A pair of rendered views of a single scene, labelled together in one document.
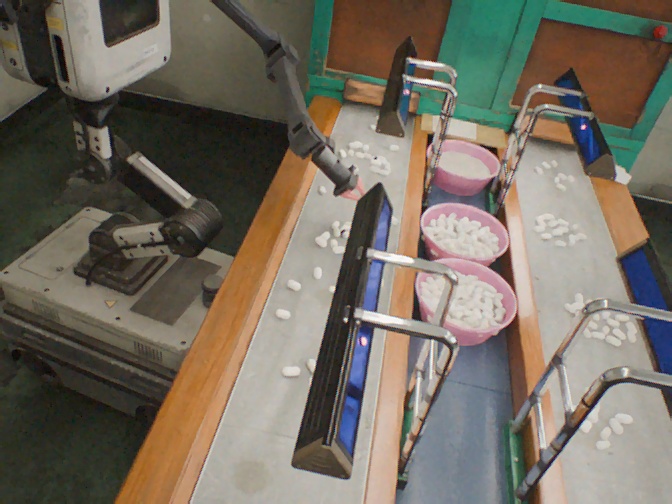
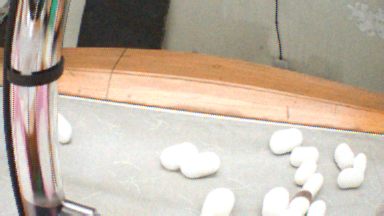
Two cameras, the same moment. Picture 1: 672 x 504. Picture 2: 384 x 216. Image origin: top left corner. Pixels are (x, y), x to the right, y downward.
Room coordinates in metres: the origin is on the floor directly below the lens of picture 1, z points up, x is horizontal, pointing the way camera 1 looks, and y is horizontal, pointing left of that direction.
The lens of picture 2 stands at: (1.60, -0.40, 0.95)
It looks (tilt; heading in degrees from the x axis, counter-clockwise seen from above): 22 degrees down; 88
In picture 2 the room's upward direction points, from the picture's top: 7 degrees clockwise
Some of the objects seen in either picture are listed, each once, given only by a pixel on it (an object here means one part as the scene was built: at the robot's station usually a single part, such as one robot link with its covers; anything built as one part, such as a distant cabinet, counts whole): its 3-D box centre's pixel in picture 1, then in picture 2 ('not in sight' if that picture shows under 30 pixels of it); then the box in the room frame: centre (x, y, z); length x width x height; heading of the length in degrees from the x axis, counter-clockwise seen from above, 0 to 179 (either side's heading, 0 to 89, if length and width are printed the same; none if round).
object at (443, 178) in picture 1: (459, 169); not in sight; (1.80, -0.39, 0.72); 0.27 x 0.27 x 0.10
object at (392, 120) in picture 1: (401, 79); not in sight; (1.64, -0.10, 1.08); 0.62 x 0.08 x 0.07; 177
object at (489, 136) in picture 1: (462, 130); not in sight; (2.01, -0.40, 0.77); 0.33 x 0.15 x 0.01; 87
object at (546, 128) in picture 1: (552, 129); not in sight; (2.05, -0.74, 0.83); 0.30 x 0.06 x 0.07; 87
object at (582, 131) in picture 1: (583, 115); not in sight; (1.61, -0.66, 1.08); 0.62 x 0.08 x 0.07; 177
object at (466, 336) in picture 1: (461, 304); not in sight; (1.08, -0.35, 0.72); 0.27 x 0.27 x 0.10
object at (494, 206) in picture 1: (536, 162); not in sight; (1.61, -0.58, 0.90); 0.20 x 0.19 x 0.45; 177
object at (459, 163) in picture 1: (459, 171); not in sight; (1.80, -0.39, 0.71); 0.22 x 0.22 x 0.06
